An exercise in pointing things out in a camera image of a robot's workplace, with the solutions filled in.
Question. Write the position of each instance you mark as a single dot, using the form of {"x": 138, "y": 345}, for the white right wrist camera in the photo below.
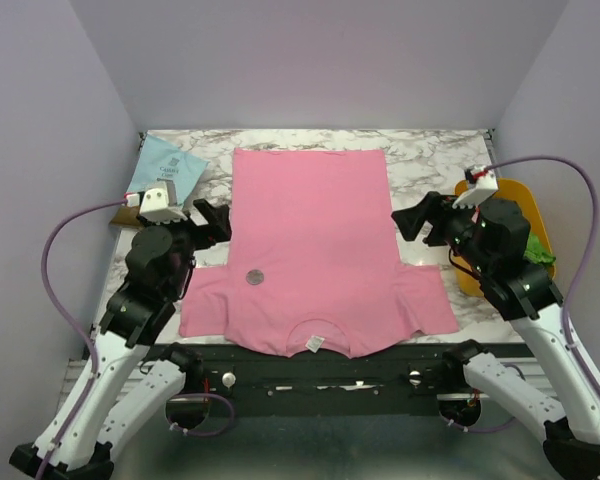
{"x": 481, "y": 185}

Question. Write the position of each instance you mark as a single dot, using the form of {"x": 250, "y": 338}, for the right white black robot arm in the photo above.
{"x": 491, "y": 239}

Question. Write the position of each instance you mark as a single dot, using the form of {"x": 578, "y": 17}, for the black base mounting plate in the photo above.
{"x": 234, "y": 380}

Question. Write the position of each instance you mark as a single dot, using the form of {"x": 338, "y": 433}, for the pink t-shirt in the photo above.
{"x": 318, "y": 225}

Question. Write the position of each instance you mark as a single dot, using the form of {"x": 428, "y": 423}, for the green lettuce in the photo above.
{"x": 537, "y": 253}

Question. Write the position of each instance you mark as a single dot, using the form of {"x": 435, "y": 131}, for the blue chips bag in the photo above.
{"x": 161, "y": 160}

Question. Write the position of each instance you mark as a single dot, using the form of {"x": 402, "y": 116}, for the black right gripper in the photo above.
{"x": 435, "y": 220}

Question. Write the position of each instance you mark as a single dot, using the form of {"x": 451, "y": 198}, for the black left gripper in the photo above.
{"x": 219, "y": 229}

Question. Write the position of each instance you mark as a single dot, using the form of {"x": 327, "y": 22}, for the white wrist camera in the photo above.
{"x": 157, "y": 204}
{"x": 481, "y": 185}

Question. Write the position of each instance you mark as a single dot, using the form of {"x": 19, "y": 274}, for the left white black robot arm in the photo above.
{"x": 98, "y": 419}

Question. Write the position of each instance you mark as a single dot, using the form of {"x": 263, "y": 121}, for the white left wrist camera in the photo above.
{"x": 157, "y": 204}

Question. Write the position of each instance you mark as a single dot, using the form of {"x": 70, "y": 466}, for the aluminium frame rail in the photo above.
{"x": 525, "y": 368}

